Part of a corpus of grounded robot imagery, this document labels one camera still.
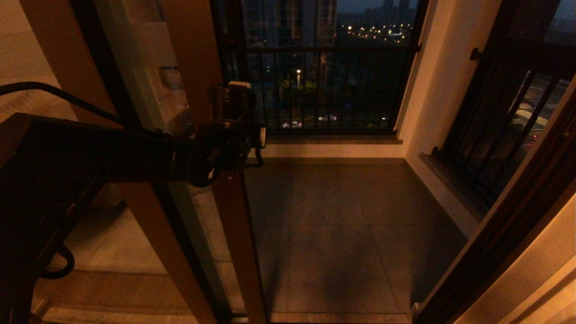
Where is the brown framed sliding glass door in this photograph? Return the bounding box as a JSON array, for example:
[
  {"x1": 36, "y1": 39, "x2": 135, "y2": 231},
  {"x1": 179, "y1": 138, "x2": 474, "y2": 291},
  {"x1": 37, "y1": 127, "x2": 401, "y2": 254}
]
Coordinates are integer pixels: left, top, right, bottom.
[{"x1": 92, "y1": 0, "x2": 269, "y2": 324}]

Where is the long black metal balcony railing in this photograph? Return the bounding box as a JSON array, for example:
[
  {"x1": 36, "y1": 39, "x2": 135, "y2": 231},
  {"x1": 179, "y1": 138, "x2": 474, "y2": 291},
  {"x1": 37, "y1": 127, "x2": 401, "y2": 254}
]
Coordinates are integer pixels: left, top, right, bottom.
[{"x1": 211, "y1": 44, "x2": 424, "y2": 135}]

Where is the brown framed fixed glass panel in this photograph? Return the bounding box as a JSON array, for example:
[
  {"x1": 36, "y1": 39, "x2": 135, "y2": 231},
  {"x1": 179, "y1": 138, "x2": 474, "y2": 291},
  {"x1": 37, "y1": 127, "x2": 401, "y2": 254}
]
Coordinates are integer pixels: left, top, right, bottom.
[{"x1": 0, "y1": 0, "x2": 230, "y2": 324}]

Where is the short grey stone window sill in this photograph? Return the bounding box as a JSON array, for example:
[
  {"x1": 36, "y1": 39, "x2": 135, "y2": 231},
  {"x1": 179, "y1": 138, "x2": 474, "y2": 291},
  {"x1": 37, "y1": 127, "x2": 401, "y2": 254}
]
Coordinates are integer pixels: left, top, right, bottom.
[{"x1": 421, "y1": 151, "x2": 494, "y2": 224}]

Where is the dark brown door jamb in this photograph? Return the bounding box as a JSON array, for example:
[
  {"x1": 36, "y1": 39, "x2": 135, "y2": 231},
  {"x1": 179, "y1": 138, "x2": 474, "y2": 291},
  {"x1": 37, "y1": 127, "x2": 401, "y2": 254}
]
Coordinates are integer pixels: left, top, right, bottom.
[{"x1": 412, "y1": 101, "x2": 576, "y2": 324}]

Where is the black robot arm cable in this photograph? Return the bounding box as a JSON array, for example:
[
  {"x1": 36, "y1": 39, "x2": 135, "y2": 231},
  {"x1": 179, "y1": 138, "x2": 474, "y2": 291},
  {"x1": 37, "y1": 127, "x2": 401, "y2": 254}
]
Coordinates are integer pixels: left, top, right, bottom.
[{"x1": 0, "y1": 81, "x2": 129, "y2": 127}]

